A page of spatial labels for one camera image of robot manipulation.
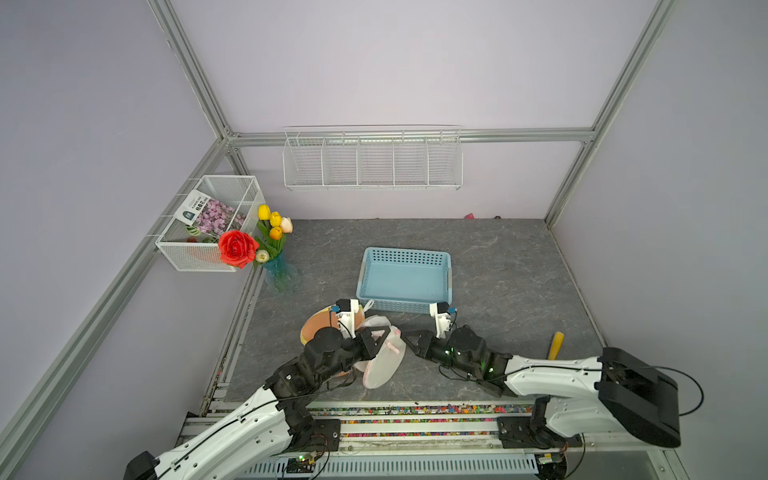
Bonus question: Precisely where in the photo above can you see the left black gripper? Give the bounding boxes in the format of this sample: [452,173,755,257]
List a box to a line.
[317,324,389,384]

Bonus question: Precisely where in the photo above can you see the white mesh laundry bag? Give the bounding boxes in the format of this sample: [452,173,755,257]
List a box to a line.
[355,315,407,390]

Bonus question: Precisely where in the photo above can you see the orange mesh laundry bag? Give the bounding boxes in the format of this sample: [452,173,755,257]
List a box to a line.
[299,304,367,379]

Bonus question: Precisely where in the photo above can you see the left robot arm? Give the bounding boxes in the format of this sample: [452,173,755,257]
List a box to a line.
[124,326,390,479]

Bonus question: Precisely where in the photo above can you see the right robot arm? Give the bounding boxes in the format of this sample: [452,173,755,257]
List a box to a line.
[403,326,684,449]

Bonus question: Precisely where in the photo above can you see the light blue plastic basket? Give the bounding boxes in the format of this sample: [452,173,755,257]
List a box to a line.
[356,247,453,315]

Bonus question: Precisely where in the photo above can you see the tulip bouquet in vase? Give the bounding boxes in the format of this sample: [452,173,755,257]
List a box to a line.
[255,204,297,291]

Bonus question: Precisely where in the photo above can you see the red artificial rose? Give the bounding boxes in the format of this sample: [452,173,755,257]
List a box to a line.
[218,230,260,269]

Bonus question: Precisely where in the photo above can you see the purple flower packet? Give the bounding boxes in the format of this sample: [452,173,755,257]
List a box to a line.
[173,190,246,239]

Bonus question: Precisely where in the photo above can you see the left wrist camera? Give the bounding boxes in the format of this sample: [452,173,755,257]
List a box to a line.
[329,298,362,338]

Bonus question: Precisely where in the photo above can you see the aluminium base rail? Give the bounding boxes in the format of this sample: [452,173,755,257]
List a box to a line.
[176,400,685,479]

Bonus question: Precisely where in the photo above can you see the long white wire shelf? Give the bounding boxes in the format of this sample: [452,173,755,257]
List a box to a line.
[282,127,464,190]

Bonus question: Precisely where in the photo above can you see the white wire corner basket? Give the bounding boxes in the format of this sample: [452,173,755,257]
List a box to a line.
[155,175,265,272]

